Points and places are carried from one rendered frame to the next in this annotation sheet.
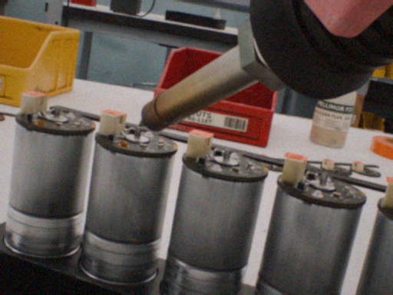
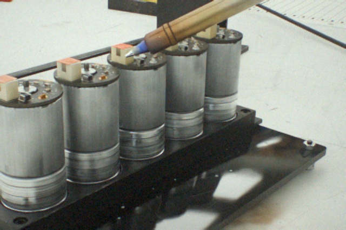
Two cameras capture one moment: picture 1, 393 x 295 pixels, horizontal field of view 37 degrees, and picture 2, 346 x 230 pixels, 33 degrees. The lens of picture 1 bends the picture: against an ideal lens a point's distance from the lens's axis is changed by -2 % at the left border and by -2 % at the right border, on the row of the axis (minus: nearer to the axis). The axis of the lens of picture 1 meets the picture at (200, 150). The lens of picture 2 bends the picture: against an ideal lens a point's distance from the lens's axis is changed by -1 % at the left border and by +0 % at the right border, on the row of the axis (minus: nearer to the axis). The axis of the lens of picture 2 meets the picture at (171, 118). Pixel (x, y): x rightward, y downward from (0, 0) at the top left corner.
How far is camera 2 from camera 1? 0.21 m
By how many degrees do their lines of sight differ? 64
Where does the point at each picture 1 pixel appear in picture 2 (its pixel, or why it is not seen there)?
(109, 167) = (105, 97)
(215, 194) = (161, 76)
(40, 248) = (64, 191)
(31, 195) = (54, 156)
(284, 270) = (192, 99)
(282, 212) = (183, 67)
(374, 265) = (217, 70)
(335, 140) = not seen: outside the picture
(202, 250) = (159, 115)
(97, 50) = not seen: outside the picture
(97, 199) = (98, 126)
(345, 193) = (189, 41)
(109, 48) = not seen: outside the picture
